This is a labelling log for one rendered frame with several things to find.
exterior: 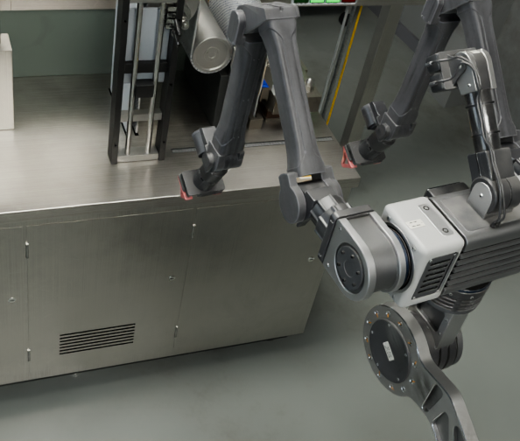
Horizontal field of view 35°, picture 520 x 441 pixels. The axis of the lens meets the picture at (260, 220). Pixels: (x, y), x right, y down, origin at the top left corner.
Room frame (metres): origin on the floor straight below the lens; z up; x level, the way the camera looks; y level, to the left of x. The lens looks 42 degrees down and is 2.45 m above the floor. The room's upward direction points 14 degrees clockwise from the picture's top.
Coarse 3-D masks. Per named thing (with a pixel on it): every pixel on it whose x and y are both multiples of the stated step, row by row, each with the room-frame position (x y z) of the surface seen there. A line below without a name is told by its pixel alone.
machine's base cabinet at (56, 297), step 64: (0, 256) 1.54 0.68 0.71; (64, 256) 1.63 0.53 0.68; (128, 256) 1.72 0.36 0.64; (192, 256) 1.82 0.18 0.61; (256, 256) 1.93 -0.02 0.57; (0, 320) 1.54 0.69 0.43; (64, 320) 1.63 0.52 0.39; (128, 320) 1.73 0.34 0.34; (192, 320) 1.84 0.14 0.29; (256, 320) 1.96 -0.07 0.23; (0, 384) 1.53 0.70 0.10
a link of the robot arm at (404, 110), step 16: (432, 0) 1.76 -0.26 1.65; (432, 16) 1.74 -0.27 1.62; (448, 16) 1.79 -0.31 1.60; (432, 32) 1.77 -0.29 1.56; (448, 32) 1.77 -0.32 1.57; (432, 48) 1.76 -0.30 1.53; (416, 64) 1.78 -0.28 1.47; (416, 80) 1.77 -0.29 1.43; (400, 96) 1.79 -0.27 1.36; (416, 96) 1.77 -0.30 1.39; (384, 112) 1.81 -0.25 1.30; (400, 112) 1.77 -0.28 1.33; (416, 112) 1.79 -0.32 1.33; (400, 128) 1.78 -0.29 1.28
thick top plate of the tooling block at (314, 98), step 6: (270, 72) 2.30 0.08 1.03; (264, 78) 2.26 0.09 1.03; (270, 78) 2.27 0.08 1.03; (306, 78) 2.32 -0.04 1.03; (270, 84) 2.23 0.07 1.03; (270, 90) 2.20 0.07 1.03; (270, 96) 2.19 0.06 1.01; (312, 96) 2.22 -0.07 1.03; (318, 96) 2.23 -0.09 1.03; (270, 102) 2.19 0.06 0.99; (276, 102) 2.16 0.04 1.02; (312, 102) 2.22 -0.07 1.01; (318, 102) 2.23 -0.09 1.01; (270, 108) 2.18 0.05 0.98; (276, 108) 2.16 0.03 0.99; (312, 108) 2.22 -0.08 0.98; (318, 108) 2.23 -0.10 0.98; (276, 114) 2.16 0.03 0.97
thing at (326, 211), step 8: (320, 200) 1.18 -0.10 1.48; (328, 200) 1.18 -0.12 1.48; (336, 200) 1.18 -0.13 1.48; (344, 200) 1.20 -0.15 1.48; (320, 208) 1.17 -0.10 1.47; (328, 208) 1.16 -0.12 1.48; (336, 208) 1.15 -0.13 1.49; (344, 208) 1.16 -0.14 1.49; (352, 208) 1.14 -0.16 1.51; (360, 208) 1.14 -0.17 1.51; (368, 208) 1.15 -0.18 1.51; (312, 216) 1.17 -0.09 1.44; (320, 216) 1.14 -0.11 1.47; (328, 216) 1.14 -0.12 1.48; (336, 216) 1.11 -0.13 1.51; (344, 216) 1.11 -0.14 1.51; (320, 224) 1.14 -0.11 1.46; (328, 224) 1.11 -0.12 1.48; (320, 232) 1.13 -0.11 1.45; (328, 232) 1.11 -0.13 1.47; (328, 240) 1.10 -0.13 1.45; (320, 248) 1.11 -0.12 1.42; (320, 256) 1.11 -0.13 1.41
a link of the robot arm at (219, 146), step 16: (240, 16) 1.46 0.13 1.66; (240, 32) 1.45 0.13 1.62; (256, 32) 1.50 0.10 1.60; (240, 48) 1.48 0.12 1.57; (256, 48) 1.47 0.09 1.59; (240, 64) 1.48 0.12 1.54; (256, 64) 1.48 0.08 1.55; (240, 80) 1.47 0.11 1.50; (256, 80) 1.49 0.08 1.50; (240, 96) 1.47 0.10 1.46; (224, 112) 1.50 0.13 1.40; (240, 112) 1.48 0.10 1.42; (224, 128) 1.49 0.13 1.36; (240, 128) 1.49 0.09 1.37; (208, 144) 1.51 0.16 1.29; (224, 144) 1.48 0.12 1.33; (240, 144) 1.50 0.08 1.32; (224, 160) 1.49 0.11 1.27; (240, 160) 1.51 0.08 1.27
